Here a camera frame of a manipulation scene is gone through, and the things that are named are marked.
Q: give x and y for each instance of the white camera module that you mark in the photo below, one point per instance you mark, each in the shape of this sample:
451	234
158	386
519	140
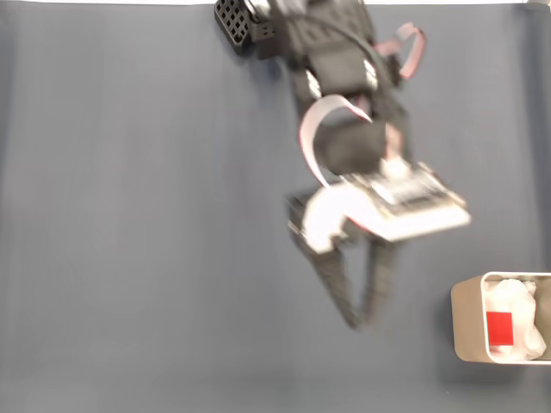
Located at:
409	206

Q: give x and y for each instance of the beige box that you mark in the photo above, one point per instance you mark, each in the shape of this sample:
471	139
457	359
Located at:
467	318

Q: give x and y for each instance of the white crumpled paper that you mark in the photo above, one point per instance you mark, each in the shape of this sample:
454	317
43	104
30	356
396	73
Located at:
523	301

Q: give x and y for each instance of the red cube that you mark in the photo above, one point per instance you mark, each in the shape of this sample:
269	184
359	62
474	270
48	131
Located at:
499	329

